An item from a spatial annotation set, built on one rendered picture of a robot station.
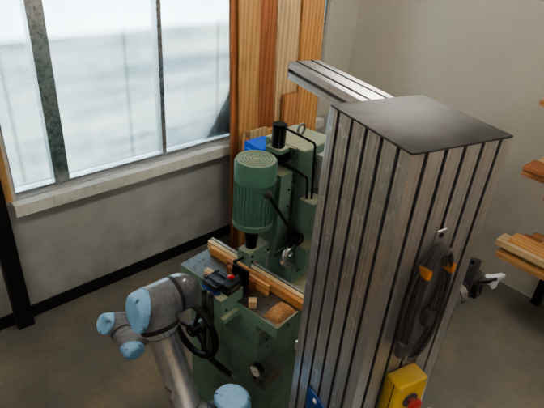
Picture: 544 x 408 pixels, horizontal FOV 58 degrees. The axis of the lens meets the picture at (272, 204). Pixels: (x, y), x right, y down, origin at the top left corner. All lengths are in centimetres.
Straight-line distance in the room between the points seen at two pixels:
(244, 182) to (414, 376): 103
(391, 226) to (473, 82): 306
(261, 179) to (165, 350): 77
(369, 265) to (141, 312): 70
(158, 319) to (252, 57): 235
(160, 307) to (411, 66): 317
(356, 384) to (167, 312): 58
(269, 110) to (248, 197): 184
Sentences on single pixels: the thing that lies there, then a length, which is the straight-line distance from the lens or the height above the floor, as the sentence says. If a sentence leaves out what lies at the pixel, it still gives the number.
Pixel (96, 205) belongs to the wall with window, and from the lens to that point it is 333.
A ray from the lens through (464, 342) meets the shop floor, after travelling 360.
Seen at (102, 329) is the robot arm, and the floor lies 105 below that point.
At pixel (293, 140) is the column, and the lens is 212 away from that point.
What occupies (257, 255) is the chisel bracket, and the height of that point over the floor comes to 103.
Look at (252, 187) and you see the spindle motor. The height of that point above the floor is 142.
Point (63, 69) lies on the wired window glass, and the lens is 304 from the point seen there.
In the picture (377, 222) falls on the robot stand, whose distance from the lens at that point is 93.
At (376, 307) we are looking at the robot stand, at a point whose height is 169.
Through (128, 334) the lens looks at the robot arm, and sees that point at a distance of 183.
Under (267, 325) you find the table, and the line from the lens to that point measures 208.
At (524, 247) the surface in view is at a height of 63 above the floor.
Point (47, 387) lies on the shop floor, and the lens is 316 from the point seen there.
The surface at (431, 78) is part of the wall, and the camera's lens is 407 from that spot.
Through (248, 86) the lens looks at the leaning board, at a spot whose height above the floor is 132.
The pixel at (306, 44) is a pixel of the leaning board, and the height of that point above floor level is 154.
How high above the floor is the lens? 235
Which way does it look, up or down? 31 degrees down
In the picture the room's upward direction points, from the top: 5 degrees clockwise
